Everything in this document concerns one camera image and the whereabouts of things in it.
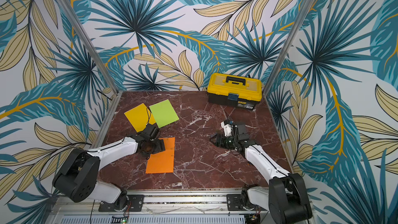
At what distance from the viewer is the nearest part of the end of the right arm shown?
0.64 meters

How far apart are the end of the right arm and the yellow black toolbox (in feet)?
1.05

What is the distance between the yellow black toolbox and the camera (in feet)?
3.28
